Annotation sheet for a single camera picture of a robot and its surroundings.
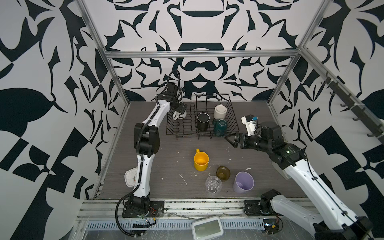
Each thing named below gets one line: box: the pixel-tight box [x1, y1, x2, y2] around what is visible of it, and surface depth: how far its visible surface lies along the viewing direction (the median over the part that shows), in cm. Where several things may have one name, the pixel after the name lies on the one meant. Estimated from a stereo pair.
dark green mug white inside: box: [212, 119, 228, 137], surface depth 96 cm
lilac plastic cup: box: [233, 171, 255, 194], surface depth 74 cm
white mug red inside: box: [213, 104, 227, 120], surface depth 105 cm
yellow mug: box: [193, 148, 209, 172], surface depth 86 cm
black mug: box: [197, 112, 211, 132], surface depth 99 cm
